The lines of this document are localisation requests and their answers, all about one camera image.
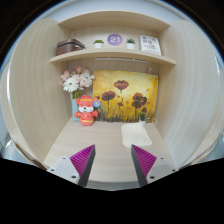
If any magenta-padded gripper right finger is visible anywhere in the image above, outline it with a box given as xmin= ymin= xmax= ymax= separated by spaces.
xmin=130 ymin=144 xmax=178 ymax=188

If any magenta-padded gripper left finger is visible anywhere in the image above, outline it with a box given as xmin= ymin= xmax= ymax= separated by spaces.
xmin=46 ymin=144 xmax=97 ymax=188

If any cream white towel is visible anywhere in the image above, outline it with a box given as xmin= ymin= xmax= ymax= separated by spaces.
xmin=120 ymin=122 xmax=153 ymax=149

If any small plant in white pot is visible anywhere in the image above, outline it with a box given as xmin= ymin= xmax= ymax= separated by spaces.
xmin=138 ymin=112 xmax=148 ymax=127

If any red plush mouse toy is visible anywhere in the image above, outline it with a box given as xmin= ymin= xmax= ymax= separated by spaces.
xmin=73 ymin=94 xmax=102 ymax=127

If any light blue vase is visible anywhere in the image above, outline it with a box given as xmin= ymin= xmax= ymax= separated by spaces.
xmin=70 ymin=97 xmax=81 ymax=123

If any yellow poppy flower painting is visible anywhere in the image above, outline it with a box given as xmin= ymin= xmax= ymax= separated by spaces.
xmin=92 ymin=69 xmax=159 ymax=124

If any white and pink flower bouquet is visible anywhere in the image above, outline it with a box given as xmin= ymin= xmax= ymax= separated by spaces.
xmin=59 ymin=64 xmax=96 ymax=100

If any white light bar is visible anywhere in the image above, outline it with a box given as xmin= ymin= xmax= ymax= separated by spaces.
xmin=94 ymin=57 xmax=150 ymax=64

